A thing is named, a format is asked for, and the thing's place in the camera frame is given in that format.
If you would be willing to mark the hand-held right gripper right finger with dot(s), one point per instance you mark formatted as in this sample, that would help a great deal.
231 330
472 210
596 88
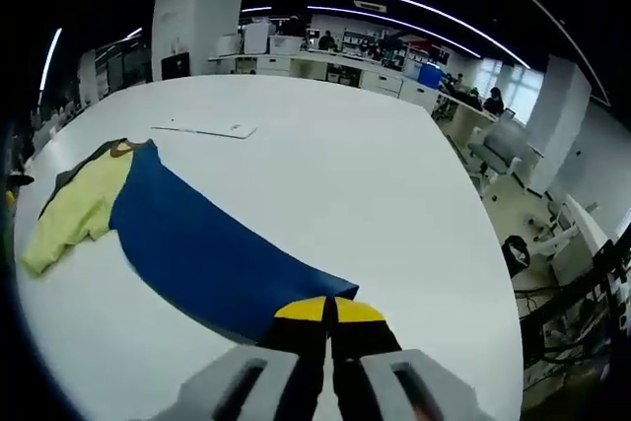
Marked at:
360 342

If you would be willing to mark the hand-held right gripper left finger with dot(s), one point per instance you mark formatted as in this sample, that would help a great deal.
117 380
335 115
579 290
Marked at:
301 352

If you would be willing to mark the yellow blue grey garment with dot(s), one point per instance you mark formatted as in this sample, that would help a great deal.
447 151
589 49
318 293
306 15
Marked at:
197 243

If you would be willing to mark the white template board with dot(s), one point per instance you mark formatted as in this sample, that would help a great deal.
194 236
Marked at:
217 129

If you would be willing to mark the ceiling light strip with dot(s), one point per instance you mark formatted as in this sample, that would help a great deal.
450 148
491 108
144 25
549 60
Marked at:
51 56
419 5

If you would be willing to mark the black waste bin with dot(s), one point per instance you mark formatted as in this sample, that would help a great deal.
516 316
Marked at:
515 258

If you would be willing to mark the black monitor screen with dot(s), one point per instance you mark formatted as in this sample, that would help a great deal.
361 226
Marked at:
175 66

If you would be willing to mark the white board stand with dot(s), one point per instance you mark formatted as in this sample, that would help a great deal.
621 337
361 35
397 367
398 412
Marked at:
256 39

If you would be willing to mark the blue storage bin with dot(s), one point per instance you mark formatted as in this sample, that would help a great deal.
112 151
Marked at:
429 75

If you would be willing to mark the long white counter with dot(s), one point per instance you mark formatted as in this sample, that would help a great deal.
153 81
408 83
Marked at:
315 63

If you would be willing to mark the ceiling air vent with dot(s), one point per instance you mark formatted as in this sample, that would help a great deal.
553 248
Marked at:
370 6

